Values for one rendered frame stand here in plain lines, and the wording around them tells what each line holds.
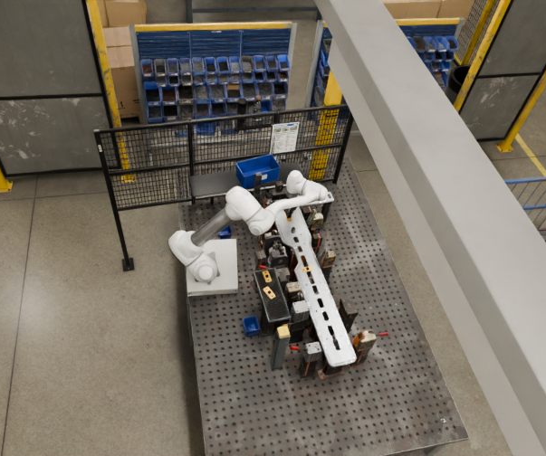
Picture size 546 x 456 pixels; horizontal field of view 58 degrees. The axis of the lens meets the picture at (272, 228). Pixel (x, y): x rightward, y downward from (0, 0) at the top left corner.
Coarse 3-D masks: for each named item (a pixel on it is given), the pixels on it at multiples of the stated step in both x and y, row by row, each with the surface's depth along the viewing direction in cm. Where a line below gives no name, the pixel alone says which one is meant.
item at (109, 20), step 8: (104, 0) 601; (112, 0) 600; (120, 0) 602; (128, 0) 603; (136, 0) 605; (104, 8) 603; (112, 8) 605; (120, 8) 606; (128, 8) 607; (136, 8) 609; (144, 8) 709; (104, 16) 611; (112, 16) 613; (120, 16) 614; (128, 16) 615; (136, 16) 616; (144, 16) 698; (104, 24) 619; (112, 24) 621; (120, 24) 622; (128, 24) 623
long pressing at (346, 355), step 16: (288, 224) 365; (304, 224) 367; (288, 240) 356; (304, 240) 357; (304, 256) 349; (304, 272) 339; (320, 272) 340; (304, 288) 331; (320, 288) 332; (320, 320) 317; (336, 320) 318; (320, 336) 309; (336, 336) 311; (336, 352) 304; (352, 352) 305
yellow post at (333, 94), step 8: (328, 80) 365; (328, 88) 367; (336, 88) 362; (328, 96) 370; (336, 96) 368; (328, 104) 373; (336, 104) 374; (328, 112) 378; (320, 120) 394; (320, 128) 397; (328, 128) 391; (320, 136) 399; (320, 152) 409; (328, 152) 411; (320, 160) 416; (320, 168) 424; (312, 176) 432
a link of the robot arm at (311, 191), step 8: (312, 184) 333; (304, 192) 332; (312, 192) 329; (320, 192) 331; (288, 200) 317; (296, 200) 319; (304, 200) 322; (312, 200) 330; (320, 200) 334; (272, 208) 304; (280, 208) 312
